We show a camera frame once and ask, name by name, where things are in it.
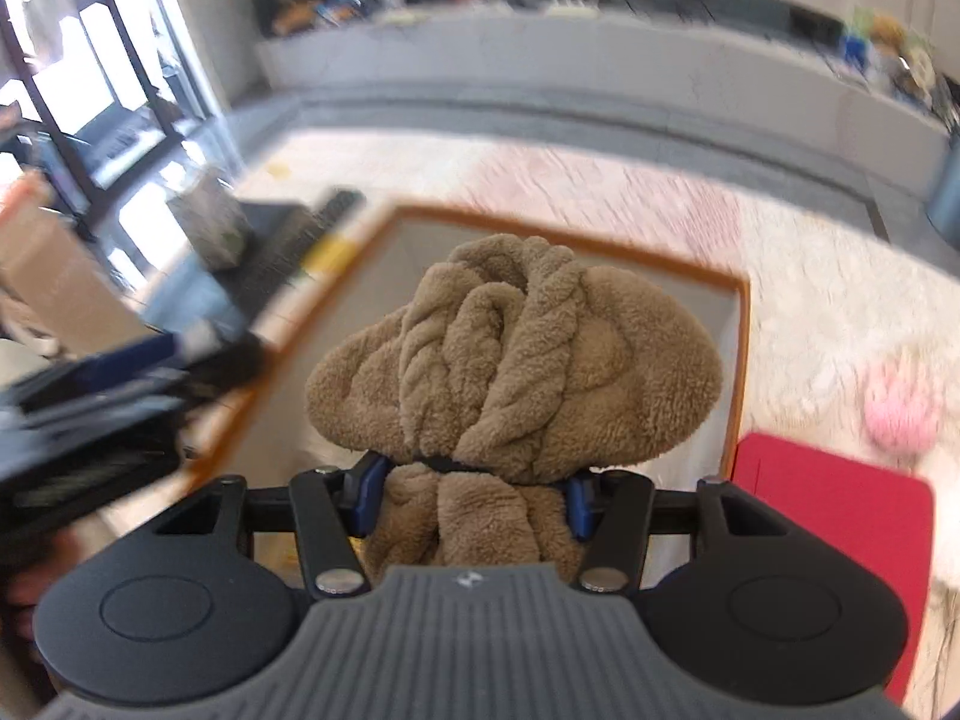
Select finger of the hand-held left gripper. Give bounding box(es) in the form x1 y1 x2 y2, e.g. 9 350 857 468
161 336 271 428
11 334 185 410

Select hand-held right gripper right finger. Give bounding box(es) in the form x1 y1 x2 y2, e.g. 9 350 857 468
565 469 792 595

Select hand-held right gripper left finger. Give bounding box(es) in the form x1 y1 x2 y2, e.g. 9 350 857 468
154 452 391 599

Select brown plush towel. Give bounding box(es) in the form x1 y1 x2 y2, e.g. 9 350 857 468
306 234 725 587

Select white milk carton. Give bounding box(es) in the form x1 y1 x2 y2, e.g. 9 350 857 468
166 169 253 272

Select red lidded container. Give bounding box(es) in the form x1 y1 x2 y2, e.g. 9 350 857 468
731 431 938 707

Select pink plush ball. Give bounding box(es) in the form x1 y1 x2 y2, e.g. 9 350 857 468
862 356 943 455

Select bronze round ornament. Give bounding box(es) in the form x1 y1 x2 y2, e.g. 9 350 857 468
274 0 317 35

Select blue snack bags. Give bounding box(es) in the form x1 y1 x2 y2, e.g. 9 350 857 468
315 0 377 24

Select marble television console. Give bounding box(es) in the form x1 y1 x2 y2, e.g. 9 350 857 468
255 0 955 190

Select grey metal trash can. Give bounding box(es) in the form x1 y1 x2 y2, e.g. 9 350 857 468
924 157 960 238

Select green picture board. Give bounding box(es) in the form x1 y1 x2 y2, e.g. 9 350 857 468
844 4 939 92

